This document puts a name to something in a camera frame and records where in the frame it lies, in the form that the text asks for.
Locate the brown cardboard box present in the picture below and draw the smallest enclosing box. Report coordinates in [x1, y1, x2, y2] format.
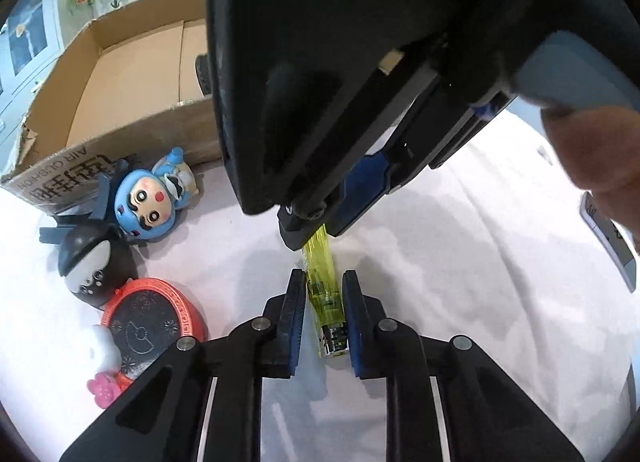
[0, 0, 224, 216]

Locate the dark blue plastic toy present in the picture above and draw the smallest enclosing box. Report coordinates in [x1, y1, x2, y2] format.
[38, 154, 142, 246]

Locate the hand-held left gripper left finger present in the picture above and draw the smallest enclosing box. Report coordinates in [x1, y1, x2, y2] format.
[59, 269, 309, 462]

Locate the red round kitty toy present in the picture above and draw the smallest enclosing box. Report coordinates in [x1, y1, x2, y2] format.
[86, 277, 209, 411]

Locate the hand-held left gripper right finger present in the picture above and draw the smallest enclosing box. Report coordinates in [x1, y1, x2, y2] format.
[341, 269, 587, 462]

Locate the white tablecloth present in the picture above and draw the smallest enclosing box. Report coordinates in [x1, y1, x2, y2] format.
[0, 107, 640, 462]

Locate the silver-edged phone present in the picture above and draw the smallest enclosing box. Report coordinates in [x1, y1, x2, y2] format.
[579, 191, 640, 294]

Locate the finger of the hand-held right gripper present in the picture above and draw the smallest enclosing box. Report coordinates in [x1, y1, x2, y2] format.
[329, 84, 517, 238]
[276, 61, 442, 254]

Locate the blue cartoon figurine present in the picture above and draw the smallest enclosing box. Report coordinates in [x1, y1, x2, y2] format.
[113, 147, 199, 243]

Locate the yellow transparent lighter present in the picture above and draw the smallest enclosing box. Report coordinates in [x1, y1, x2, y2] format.
[301, 224, 350, 361]

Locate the black round figurine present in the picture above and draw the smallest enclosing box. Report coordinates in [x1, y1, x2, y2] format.
[57, 222, 139, 311]

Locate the white glass-door cabinet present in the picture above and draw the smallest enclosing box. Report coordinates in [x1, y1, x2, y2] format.
[0, 0, 67, 155]

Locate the person's right hand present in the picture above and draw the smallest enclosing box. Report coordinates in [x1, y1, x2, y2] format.
[542, 106, 640, 249]

